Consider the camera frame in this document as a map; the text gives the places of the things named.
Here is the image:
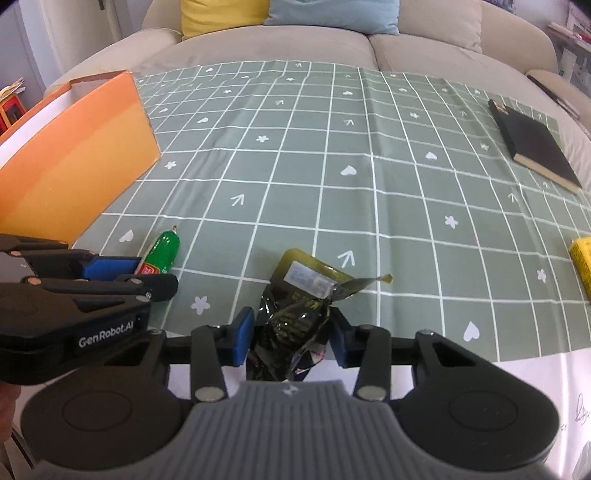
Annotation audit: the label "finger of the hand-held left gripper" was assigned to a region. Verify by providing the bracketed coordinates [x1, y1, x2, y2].
[0, 233, 141, 283]
[21, 273, 179, 303]

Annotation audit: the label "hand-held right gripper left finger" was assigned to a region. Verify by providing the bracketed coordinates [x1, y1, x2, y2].
[120, 307, 256, 401]

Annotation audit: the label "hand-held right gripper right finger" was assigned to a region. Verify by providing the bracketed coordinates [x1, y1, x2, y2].
[329, 308, 467, 400]

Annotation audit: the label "green sausage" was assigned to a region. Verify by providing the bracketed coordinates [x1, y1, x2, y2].
[135, 224, 182, 277]

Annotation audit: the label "dark green vegetable packet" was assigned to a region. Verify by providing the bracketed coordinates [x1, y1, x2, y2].
[247, 248, 394, 383]

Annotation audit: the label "orange paper bag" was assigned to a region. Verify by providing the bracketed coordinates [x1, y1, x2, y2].
[0, 69, 161, 245]

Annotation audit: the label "green checked tablecloth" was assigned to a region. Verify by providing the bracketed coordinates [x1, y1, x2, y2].
[69, 59, 591, 462]

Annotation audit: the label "red stacked stools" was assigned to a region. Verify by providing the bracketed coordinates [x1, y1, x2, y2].
[0, 95, 26, 132]

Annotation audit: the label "paper stack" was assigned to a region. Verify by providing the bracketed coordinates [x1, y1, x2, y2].
[0, 78, 26, 100]

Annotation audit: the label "small yellow box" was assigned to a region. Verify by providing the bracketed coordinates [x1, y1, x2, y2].
[569, 236, 591, 303]

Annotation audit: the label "beige sofa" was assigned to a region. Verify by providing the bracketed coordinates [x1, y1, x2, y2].
[44, 0, 591, 153]

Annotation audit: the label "yellow cushion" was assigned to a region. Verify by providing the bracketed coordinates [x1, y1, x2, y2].
[181, 0, 271, 40]

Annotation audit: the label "black notebook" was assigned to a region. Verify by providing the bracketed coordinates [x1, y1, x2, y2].
[488, 98, 583, 195]

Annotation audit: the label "light blue cushion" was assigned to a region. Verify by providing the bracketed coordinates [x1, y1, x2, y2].
[263, 0, 402, 37]

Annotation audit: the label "beige cushion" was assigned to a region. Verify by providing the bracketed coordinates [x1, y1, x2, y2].
[397, 0, 485, 54]

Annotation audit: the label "white shelf rack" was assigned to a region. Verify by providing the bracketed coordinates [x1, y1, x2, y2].
[547, 0, 591, 79]

